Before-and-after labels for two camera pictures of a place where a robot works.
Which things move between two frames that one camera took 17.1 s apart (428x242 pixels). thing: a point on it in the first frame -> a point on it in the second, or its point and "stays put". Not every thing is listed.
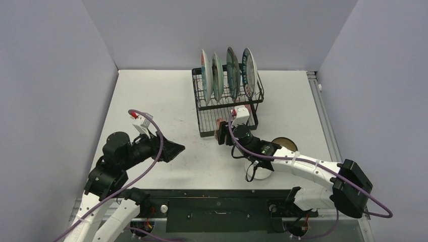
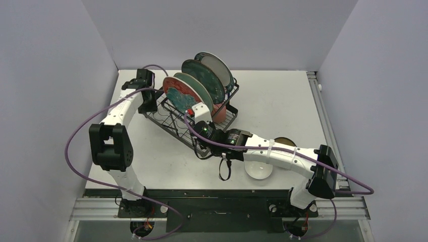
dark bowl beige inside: x=285 y=142 stays put
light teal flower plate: x=217 y=77 -> x=200 y=89
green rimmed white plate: x=250 y=73 -> x=217 y=66
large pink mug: x=248 y=106 -> x=220 y=116
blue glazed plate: x=233 y=73 -> x=213 y=85
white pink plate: x=207 y=78 -> x=180 y=96
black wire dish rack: x=209 y=114 -> x=163 y=113
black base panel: x=228 y=211 stays put
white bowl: x=260 y=173 stays put
